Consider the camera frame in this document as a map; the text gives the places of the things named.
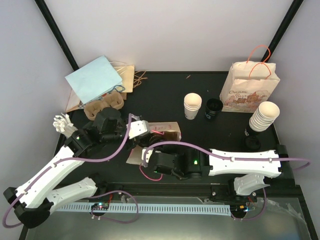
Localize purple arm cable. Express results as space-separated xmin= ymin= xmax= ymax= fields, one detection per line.
xmin=143 ymin=141 xmax=312 ymax=222
xmin=1 ymin=113 xmax=143 ymax=229

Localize stacked pulp cup carriers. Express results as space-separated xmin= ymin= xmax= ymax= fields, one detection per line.
xmin=84 ymin=91 xmax=125 ymax=121

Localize cream paper bag pink sides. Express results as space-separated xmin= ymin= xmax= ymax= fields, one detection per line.
xmin=126 ymin=121 xmax=182 ymax=181

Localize tall stack paper cups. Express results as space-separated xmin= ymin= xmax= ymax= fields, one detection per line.
xmin=244 ymin=101 xmax=280 ymax=136

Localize small stack paper cups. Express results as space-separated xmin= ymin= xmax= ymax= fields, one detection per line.
xmin=183 ymin=93 xmax=202 ymax=120

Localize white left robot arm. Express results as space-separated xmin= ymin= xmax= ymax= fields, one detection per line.
xmin=2 ymin=107 xmax=151 ymax=229

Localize Cream Bear printed paper bag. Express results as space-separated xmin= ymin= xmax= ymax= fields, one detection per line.
xmin=219 ymin=44 xmax=280 ymax=113

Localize patterned flat paper bag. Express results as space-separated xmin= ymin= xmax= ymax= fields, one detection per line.
xmin=65 ymin=90 xmax=85 ymax=113

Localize brown kraft paper bag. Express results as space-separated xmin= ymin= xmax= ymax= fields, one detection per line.
xmin=109 ymin=61 xmax=148 ymax=100

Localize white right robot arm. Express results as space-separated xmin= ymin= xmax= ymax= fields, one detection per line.
xmin=141 ymin=141 xmax=284 ymax=202

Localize light blue paper bag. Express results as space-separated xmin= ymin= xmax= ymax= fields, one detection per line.
xmin=65 ymin=55 xmax=122 ymax=104

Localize black lid stacks right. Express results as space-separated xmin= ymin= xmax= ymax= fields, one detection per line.
xmin=242 ymin=135 xmax=261 ymax=152

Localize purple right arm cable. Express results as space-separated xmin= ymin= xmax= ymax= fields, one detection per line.
xmin=143 ymin=141 xmax=312 ymax=222

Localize black lid stack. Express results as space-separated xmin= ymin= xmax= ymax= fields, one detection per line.
xmin=205 ymin=98 xmax=223 ymax=122

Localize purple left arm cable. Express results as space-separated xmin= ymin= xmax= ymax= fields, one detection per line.
xmin=1 ymin=113 xmax=143 ymax=229

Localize light blue slotted cable duct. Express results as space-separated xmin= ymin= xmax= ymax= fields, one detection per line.
xmin=58 ymin=202 xmax=231 ymax=217

